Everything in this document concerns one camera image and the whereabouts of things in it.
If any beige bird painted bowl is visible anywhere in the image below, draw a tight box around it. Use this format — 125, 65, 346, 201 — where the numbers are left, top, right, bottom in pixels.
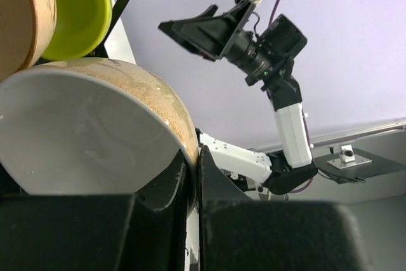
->
1, 0, 57, 81

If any black wire dish rack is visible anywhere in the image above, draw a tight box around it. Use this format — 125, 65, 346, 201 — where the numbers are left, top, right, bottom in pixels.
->
86, 0, 136, 64

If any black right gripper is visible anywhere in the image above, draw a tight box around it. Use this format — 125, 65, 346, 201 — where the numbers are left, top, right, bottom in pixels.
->
158, 1, 279, 76

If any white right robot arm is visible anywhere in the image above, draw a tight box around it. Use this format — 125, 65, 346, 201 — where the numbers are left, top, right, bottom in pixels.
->
158, 0, 318, 195

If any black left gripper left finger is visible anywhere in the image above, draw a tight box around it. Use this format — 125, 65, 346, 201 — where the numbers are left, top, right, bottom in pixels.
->
1, 153, 190, 270

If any white speckled ceramic bowl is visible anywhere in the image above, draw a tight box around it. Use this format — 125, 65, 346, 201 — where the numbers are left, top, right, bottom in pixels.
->
1, 58, 199, 208

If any lime green bowl rear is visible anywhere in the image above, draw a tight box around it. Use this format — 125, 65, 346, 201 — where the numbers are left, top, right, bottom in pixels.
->
42, 0, 112, 61

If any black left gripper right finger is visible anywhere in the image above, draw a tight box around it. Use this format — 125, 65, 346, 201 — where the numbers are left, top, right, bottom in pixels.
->
199, 146, 374, 270

